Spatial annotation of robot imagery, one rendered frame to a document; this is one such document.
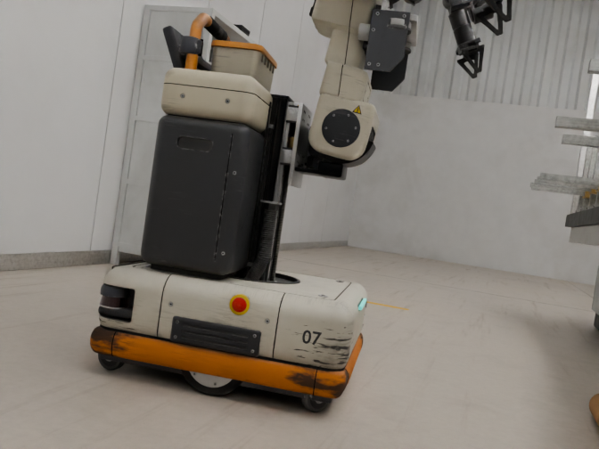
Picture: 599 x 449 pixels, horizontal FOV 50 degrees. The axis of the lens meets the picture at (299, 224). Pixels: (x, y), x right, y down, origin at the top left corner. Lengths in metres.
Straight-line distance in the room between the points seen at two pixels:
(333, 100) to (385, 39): 0.21
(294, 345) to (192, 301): 0.28
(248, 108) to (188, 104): 0.16
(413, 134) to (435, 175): 0.71
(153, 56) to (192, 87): 2.29
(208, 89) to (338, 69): 0.36
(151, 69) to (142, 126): 0.33
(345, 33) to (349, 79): 0.15
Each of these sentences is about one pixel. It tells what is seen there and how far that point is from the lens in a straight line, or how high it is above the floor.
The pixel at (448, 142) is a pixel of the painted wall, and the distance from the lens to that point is 9.79.
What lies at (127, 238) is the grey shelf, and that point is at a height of 0.17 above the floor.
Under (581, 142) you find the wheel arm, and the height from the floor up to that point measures 0.83.
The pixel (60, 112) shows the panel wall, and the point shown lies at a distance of 3.47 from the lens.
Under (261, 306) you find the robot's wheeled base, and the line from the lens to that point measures 1.57.
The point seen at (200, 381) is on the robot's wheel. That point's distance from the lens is 1.66.
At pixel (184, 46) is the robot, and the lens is 1.82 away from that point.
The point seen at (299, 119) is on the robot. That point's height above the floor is 0.74.
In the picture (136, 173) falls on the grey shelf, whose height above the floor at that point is 0.56.
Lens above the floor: 0.50
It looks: 2 degrees down
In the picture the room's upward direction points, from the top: 8 degrees clockwise
